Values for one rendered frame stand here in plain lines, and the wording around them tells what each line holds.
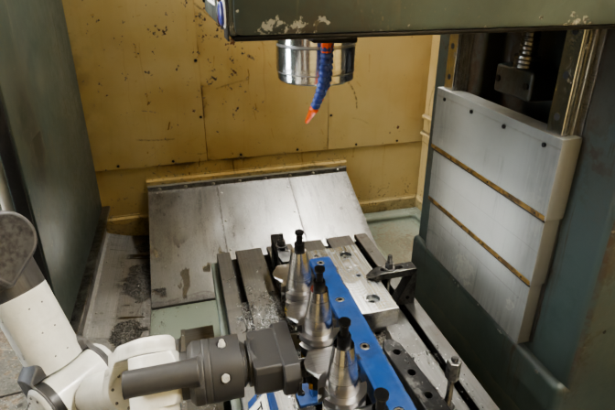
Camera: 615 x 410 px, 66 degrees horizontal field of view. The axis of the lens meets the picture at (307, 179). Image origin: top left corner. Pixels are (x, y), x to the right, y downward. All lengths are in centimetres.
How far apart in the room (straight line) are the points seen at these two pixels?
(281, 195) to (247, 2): 153
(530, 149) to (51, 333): 97
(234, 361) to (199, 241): 127
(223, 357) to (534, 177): 72
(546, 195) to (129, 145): 155
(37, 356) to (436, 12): 82
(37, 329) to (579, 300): 102
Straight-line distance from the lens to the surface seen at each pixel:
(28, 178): 130
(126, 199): 215
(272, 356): 72
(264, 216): 200
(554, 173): 105
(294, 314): 77
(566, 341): 121
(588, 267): 110
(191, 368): 68
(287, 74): 94
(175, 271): 187
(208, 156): 208
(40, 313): 94
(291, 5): 63
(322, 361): 70
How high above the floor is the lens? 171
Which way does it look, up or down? 24 degrees down
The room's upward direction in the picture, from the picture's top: straight up
